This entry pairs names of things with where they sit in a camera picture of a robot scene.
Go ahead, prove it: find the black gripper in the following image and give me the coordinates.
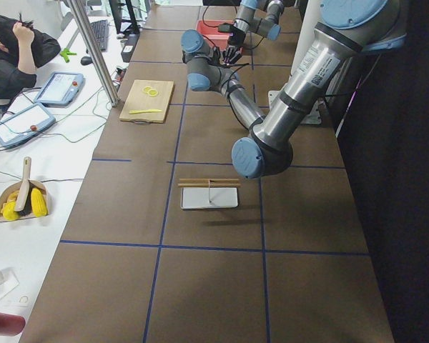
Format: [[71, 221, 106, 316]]
[[227, 27, 245, 63], [210, 46, 236, 65]]

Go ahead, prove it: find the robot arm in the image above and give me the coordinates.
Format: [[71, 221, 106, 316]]
[[180, 1, 409, 179], [218, 0, 290, 66]]

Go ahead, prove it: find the pink plastic bin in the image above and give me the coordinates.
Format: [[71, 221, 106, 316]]
[[196, 19, 229, 50]]

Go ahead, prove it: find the yellow plastic knife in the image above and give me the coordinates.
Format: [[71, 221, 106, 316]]
[[129, 109, 162, 114]]

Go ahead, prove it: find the bamboo cutting board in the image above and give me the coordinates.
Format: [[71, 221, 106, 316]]
[[119, 79, 174, 124]]

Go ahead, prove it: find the black keyboard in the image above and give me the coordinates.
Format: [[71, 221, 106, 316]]
[[90, 19, 109, 52]]

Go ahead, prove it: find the wooden rack rod inner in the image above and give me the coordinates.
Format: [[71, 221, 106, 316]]
[[177, 183, 241, 188]]

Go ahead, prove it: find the black computer mouse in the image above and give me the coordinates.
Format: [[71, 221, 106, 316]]
[[80, 56, 93, 66]]

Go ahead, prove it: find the white rectangular tray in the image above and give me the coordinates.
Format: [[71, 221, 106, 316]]
[[180, 187, 239, 210]]

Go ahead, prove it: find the green plastic toy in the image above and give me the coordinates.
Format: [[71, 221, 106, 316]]
[[59, 47, 77, 63]]

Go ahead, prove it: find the teach pendant upper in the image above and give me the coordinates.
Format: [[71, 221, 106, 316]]
[[34, 71, 85, 107]]

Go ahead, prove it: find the teach pendant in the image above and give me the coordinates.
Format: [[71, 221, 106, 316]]
[[34, 71, 85, 107], [0, 103, 56, 148]]

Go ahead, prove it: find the seated person in black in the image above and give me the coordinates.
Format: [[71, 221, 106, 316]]
[[0, 15, 61, 100]]

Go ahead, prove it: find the teach pendant lower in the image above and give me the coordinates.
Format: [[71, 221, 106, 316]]
[[0, 103, 56, 148]]

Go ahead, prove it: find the dustpan with toy corn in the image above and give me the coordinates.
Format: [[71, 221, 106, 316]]
[[0, 156, 50, 222]]

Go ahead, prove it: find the left black braided cable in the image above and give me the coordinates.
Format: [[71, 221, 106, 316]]
[[220, 60, 251, 97]]

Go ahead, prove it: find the black braided cable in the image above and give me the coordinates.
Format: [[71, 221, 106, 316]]
[[220, 60, 251, 97], [199, 0, 265, 51]]

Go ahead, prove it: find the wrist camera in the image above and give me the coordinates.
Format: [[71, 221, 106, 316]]
[[217, 23, 233, 34]]

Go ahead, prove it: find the right black braided cable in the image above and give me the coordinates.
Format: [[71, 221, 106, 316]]
[[199, 0, 265, 51]]

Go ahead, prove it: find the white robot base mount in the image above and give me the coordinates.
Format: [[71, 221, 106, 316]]
[[267, 89, 323, 126]]

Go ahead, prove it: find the aluminium frame post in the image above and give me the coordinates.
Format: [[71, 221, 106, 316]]
[[67, 0, 119, 107]]

